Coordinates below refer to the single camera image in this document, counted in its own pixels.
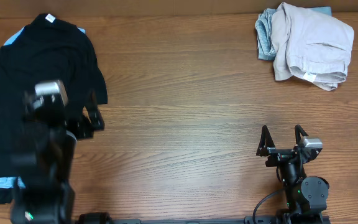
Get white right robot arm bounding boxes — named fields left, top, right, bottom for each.
left=73, top=96, right=329, bottom=223

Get light blue garment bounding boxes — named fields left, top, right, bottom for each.
left=0, top=26, right=86, bottom=190

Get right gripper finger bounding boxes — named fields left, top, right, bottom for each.
left=295, top=124, right=308, bottom=144
left=256, top=125, right=275, bottom=157

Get folded blue denim shorts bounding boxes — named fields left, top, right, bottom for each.
left=254, top=6, right=333, bottom=61

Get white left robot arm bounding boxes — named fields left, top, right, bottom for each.
left=10, top=114, right=104, bottom=223

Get beige cotton shorts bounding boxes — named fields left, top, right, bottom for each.
left=270, top=2, right=355, bottom=91

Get black t-shirt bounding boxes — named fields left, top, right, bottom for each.
left=0, top=14, right=108, bottom=204

